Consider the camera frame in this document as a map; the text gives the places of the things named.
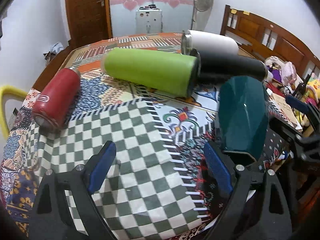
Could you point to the dark green faceted cup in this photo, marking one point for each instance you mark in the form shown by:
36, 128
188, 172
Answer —
243, 119

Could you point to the standing electric fan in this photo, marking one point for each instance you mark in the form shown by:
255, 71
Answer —
201, 13

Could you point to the black tumbler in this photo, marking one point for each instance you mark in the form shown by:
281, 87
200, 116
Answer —
218, 68

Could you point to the white tumbler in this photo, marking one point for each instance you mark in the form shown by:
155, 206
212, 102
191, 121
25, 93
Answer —
207, 43

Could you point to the red thermos bottle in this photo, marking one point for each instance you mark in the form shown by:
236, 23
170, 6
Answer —
52, 105

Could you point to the pink plush toy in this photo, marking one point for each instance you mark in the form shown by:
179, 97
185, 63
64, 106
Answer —
283, 72

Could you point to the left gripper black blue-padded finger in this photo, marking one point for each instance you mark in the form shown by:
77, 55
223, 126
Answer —
255, 208
51, 218

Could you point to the yellow plush toy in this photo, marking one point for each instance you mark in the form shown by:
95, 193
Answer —
314, 89

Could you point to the brown wooden door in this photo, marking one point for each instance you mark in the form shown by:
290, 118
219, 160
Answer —
89, 21

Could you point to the lime green tumbler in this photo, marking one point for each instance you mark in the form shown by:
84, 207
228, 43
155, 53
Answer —
169, 72

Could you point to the green white checkered cloth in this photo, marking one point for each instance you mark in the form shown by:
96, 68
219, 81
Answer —
149, 191

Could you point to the patchwork bed sheet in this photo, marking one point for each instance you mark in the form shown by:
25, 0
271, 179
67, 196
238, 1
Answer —
98, 90

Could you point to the pile of clothes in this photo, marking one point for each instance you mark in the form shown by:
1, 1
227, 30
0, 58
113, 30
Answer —
53, 51

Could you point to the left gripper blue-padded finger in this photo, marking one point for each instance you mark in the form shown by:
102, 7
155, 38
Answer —
297, 104

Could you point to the wooden bed headboard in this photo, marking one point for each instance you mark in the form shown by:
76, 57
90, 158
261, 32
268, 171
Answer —
262, 38

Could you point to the frosted sliding wardrobe with hearts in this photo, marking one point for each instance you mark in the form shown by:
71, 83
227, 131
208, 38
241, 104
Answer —
177, 15

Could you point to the white paper booklet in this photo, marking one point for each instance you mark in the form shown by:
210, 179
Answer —
282, 109

